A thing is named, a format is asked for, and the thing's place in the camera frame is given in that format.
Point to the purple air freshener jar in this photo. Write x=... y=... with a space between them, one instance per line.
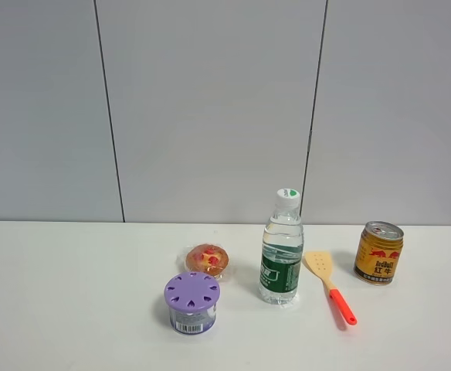
x=192 y=299

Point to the wrapped fruit pastry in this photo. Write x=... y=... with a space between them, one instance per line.
x=208 y=258

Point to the wooden spatula orange handle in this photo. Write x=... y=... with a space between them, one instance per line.
x=321 y=265

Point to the gold Red Bull can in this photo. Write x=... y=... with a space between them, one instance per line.
x=379 y=249

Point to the clear water bottle green label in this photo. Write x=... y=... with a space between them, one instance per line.
x=282 y=250

